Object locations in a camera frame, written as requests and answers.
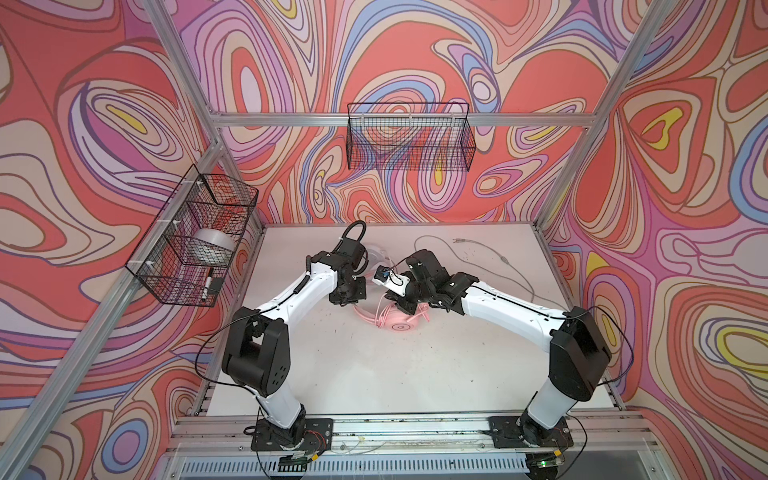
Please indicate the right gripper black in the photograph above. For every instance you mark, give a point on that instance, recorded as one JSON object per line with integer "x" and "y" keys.
{"x": 402, "y": 302}

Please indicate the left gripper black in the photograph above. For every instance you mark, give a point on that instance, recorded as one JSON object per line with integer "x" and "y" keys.
{"x": 360, "y": 294}

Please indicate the pink cat-ear headphones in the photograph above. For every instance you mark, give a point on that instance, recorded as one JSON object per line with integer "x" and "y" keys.
{"x": 391, "y": 318}

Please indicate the white headphones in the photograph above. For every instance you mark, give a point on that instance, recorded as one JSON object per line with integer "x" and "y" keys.
{"x": 378, "y": 257}

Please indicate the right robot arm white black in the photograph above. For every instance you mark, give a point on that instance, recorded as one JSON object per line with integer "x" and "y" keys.
{"x": 577, "y": 350}

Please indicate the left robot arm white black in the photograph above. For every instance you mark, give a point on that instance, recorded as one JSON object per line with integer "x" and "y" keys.
{"x": 257, "y": 354}

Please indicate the black marker pen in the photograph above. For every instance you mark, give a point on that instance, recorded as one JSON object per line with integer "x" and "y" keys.
{"x": 207, "y": 284}

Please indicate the silver tape roll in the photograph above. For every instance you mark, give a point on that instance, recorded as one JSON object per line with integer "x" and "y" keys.
{"x": 212, "y": 246}

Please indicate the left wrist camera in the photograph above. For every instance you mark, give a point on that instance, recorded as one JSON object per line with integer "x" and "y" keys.
{"x": 353, "y": 248}

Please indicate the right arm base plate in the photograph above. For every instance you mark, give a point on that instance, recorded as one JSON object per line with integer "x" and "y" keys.
{"x": 523, "y": 432}

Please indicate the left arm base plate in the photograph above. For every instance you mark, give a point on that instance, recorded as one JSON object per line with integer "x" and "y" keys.
{"x": 313, "y": 435}

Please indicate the black wire basket back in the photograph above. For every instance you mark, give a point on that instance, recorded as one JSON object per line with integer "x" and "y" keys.
{"x": 409, "y": 136}

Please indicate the black wire basket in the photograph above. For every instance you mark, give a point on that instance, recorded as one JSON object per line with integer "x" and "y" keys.
{"x": 409, "y": 136}
{"x": 185, "y": 260}

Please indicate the black wire basket left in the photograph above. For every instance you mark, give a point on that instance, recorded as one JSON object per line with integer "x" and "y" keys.
{"x": 185, "y": 260}

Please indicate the aluminium front rail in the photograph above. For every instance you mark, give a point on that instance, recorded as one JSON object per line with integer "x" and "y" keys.
{"x": 603, "y": 430}

